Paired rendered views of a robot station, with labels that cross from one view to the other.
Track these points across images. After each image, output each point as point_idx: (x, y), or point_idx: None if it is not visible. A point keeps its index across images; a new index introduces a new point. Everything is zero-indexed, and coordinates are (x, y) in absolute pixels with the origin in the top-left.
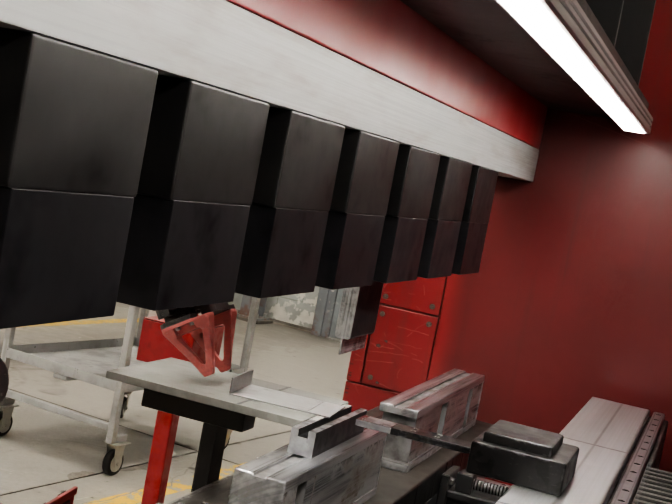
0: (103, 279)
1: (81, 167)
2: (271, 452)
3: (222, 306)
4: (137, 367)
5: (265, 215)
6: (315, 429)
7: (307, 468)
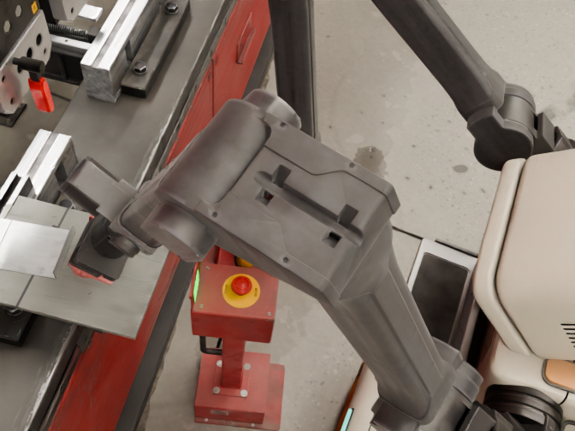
0: None
1: None
2: (44, 178)
3: (81, 235)
4: (155, 265)
5: None
6: (11, 180)
7: (22, 159)
